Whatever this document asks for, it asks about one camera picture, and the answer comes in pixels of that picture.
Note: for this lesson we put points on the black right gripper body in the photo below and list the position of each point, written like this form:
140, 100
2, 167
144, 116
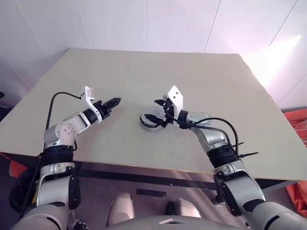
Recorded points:
168, 112

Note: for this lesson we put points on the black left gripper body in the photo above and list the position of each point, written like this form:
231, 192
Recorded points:
102, 110

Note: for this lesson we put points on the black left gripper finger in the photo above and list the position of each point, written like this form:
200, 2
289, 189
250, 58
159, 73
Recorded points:
113, 100
114, 106

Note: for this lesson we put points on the round silver lid circuit board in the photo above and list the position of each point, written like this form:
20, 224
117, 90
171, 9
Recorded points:
153, 111

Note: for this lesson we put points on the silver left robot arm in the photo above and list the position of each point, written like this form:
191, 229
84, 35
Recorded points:
64, 129

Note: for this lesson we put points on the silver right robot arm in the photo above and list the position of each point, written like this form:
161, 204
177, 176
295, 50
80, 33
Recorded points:
216, 139

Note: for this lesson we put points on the round motor housing copper windings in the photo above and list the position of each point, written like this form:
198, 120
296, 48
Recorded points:
149, 127

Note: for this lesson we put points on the beige rounded shape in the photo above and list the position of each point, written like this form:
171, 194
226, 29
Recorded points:
121, 208
187, 208

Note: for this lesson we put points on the silver robot torso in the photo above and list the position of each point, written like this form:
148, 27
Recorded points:
172, 222

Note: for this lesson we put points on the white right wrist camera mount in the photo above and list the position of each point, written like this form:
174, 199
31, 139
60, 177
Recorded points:
176, 98

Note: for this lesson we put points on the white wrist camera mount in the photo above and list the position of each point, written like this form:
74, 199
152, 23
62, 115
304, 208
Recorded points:
86, 94
176, 98

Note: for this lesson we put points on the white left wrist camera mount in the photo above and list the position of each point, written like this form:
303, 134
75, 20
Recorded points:
86, 94

